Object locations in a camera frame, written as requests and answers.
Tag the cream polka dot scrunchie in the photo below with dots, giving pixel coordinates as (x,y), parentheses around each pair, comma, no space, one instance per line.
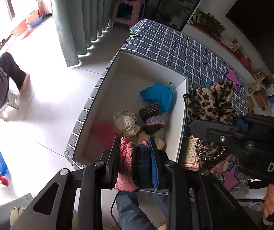
(125,123)

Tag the pink plastic stool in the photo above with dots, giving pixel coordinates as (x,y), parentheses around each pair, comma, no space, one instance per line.
(127,12)

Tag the black television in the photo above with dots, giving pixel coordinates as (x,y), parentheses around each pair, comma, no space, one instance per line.
(261,12)

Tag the green curtain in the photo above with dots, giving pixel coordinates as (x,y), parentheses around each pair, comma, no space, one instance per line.
(84,16)

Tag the yellow printed booklet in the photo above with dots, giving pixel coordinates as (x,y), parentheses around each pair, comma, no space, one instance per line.
(190,152)

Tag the pink knit doll hat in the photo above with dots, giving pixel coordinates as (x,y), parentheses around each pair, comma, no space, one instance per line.
(125,167)

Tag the green plant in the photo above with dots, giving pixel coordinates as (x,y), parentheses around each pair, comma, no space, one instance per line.
(210,20)

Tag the grey grid-patterned storage box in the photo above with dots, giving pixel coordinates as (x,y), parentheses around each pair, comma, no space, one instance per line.
(137,95)

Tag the person's leg in jeans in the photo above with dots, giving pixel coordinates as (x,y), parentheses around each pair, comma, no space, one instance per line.
(132,213)

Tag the orange basin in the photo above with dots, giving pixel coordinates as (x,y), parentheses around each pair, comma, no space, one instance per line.
(32,15)
(20,30)

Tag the blue dustpan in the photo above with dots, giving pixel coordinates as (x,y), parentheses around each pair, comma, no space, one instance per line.
(1,163)

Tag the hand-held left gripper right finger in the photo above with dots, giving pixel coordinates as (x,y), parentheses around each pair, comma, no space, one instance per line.
(154,165)

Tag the pile of colourful clutter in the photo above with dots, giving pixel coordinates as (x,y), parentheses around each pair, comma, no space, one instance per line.
(261,86)

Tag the white plastic stool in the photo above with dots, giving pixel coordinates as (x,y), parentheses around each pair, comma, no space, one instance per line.
(7,105)

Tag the brown paper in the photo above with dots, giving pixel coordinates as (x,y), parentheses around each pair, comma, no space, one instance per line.
(159,143)

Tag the leopard print cloth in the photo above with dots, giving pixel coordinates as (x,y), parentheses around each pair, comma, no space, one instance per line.
(211,103)

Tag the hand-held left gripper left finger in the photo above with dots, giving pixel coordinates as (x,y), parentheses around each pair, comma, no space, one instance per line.
(114,163)

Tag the blue basin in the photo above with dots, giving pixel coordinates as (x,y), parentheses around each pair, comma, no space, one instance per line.
(36,21)

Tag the white low cabinet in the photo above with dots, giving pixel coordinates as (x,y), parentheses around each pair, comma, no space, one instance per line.
(199,32)

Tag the pink star sticker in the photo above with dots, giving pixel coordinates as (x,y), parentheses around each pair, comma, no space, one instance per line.
(232,75)
(230,178)

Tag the dark glass cabinet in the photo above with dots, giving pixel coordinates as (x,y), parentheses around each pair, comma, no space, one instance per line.
(172,2)

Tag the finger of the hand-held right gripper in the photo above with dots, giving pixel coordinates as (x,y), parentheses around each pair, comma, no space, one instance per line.
(266,121)
(213,131)

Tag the striped knit doll hat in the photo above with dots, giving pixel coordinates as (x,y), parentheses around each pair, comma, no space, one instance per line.
(152,118)

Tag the navy black knit doll hat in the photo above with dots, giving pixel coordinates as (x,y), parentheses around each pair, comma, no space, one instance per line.
(143,167)

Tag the small white clip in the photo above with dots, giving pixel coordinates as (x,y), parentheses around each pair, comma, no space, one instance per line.
(170,83)

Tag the blue cloth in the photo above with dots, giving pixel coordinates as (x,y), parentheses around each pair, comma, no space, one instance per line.
(159,95)

